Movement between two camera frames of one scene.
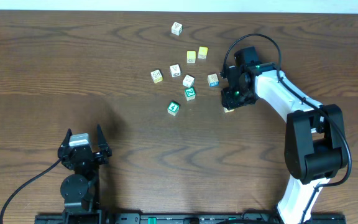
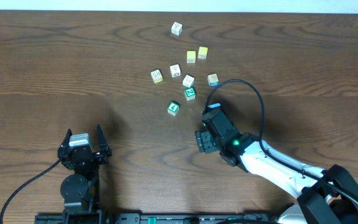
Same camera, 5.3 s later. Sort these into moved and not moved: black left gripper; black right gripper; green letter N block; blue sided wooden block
Moved: black right gripper
Not moved: blue sided wooden block; black left gripper; green letter N block
